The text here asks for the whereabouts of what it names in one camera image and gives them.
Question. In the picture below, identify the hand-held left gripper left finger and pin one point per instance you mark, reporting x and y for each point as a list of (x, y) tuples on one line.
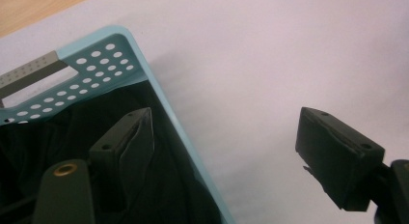
[(128, 156)]

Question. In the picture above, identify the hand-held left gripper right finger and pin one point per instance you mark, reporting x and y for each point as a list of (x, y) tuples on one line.
[(337, 159)]

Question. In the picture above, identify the black pants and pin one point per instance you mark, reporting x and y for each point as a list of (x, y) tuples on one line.
[(173, 172)]

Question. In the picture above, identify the light blue perforated plastic basket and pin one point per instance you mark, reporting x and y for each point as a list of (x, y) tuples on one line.
[(128, 50)]

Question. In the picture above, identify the wooden table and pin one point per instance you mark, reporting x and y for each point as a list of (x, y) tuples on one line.
[(32, 8)]

